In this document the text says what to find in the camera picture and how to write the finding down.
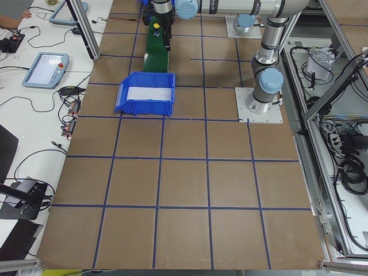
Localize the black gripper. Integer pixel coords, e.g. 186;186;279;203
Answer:
152;1;174;51

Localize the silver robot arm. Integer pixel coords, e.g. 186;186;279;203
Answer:
233;14;264;33
148;0;308;114

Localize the person's hand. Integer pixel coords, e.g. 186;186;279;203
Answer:
21;10;32;19

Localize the green conveyor belt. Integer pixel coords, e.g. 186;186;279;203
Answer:
143;17;169;72

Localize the left blue plastic bin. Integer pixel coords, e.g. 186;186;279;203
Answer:
114;72;176;116

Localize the black power adapter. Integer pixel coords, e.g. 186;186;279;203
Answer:
72;27;82;36

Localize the far teach pendant tablet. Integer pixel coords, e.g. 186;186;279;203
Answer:
48;1;76;26

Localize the teach pendant tablet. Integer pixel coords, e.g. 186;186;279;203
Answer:
22;52;69;89
48;1;76;26

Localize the near teach pendant tablet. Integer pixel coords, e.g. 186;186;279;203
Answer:
22;52;69;89

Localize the brown paper table mat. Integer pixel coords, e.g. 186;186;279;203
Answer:
37;1;324;270

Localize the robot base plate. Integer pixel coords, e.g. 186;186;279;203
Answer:
225;14;264;39
235;87;283;124

